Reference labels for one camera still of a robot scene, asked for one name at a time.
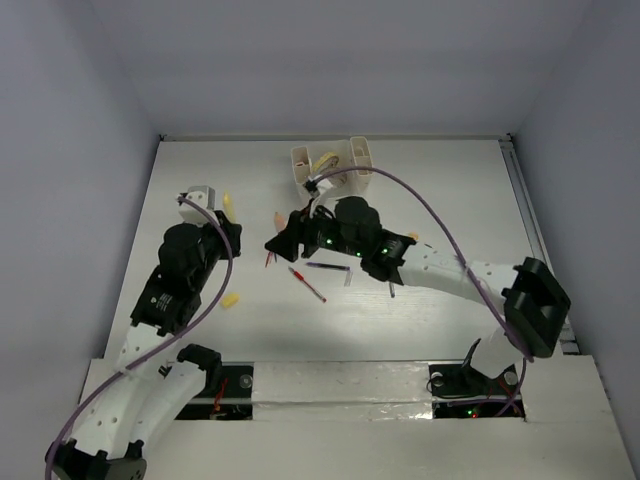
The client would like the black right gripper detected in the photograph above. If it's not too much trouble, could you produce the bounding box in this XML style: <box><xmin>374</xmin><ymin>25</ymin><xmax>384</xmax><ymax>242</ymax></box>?
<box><xmin>265</xmin><ymin>198</ymin><xmax>365</xmax><ymax>263</ymax></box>

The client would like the yellow highlighter marker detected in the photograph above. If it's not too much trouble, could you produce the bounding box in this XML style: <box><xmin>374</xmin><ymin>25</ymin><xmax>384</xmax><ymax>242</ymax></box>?
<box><xmin>223</xmin><ymin>191</ymin><xmax>237</xmax><ymax>223</ymax></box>

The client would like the yellow eraser block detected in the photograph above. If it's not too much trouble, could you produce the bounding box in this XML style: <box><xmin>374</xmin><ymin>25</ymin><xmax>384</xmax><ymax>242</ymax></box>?
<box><xmin>220</xmin><ymin>293</ymin><xmax>240</xmax><ymax>309</ymax></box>

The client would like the patterned washi tape roll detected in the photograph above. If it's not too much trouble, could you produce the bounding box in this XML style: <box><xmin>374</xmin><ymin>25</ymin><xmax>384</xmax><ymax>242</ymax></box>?
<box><xmin>311</xmin><ymin>152</ymin><xmax>340</xmax><ymax>174</ymax></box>

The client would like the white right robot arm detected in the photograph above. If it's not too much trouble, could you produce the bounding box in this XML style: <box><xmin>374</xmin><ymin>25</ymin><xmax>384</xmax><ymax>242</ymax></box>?
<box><xmin>265</xmin><ymin>196</ymin><xmax>571</xmax><ymax>392</ymax></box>

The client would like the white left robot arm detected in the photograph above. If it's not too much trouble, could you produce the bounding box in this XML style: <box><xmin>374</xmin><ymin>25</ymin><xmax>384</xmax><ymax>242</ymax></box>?
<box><xmin>45</xmin><ymin>211</ymin><xmax>242</xmax><ymax>479</ymax></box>

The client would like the pink highlighter marker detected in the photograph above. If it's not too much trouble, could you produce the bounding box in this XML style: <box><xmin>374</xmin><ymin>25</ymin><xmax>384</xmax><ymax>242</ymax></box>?
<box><xmin>274</xmin><ymin>212</ymin><xmax>287</xmax><ymax>233</ymax></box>

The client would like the purple gel pen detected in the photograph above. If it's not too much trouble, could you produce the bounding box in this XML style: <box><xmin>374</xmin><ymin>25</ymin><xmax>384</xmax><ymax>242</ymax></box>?
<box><xmin>305</xmin><ymin>262</ymin><xmax>351</xmax><ymax>272</ymax></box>

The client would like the red gel pen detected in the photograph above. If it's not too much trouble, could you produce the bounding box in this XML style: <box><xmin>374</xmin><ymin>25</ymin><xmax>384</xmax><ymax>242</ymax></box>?
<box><xmin>287</xmin><ymin>266</ymin><xmax>327</xmax><ymax>303</ymax></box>

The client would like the white perforated organizer basket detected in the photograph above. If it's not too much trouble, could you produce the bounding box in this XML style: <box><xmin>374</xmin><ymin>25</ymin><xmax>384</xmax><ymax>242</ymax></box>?
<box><xmin>290</xmin><ymin>136</ymin><xmax>373</xmax><ymax>203</ymax></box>

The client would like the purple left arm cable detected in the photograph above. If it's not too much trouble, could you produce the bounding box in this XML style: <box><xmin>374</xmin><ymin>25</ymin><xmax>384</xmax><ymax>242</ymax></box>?
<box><xmin>43</xmin><ymin>195</ymin><xmax>235</xmax><ymax>479</ymax></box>

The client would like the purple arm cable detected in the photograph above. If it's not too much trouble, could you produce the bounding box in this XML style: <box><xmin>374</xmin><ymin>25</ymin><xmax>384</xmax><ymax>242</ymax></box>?
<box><xmin>305</xmin><ymin>167</ymin><xmax>535</xmax><ymax>419</ymax></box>
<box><xmin>43</xmin><ymin>195</ymin><xmax>235</xmax><ymax>479</ymax></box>

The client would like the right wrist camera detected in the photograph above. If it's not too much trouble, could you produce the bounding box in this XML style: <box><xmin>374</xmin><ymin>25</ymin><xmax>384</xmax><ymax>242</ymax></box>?
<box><xmin>304</xmin><ymin>176</ymin><xmax>338</xmax><ymax>217</ymax></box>

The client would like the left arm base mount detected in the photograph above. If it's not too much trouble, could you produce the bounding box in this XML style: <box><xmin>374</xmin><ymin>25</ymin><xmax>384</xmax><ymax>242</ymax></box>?
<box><xmin>176</xmin><ymin>363</ymin><xmax>254</xmax><ymax>421</ymax></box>

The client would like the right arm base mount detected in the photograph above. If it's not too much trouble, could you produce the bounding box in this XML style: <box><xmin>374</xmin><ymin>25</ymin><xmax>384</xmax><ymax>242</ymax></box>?
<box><xmin>426</xmin><ymin>340</ymin><xmax>526</xmax><ymax>419</ymax></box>

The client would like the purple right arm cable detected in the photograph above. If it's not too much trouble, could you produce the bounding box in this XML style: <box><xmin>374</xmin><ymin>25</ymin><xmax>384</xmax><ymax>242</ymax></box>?
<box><xmin>305</xmin><ymin>167</ymin><xmax>535</xmax><ymax>419</ymax></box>

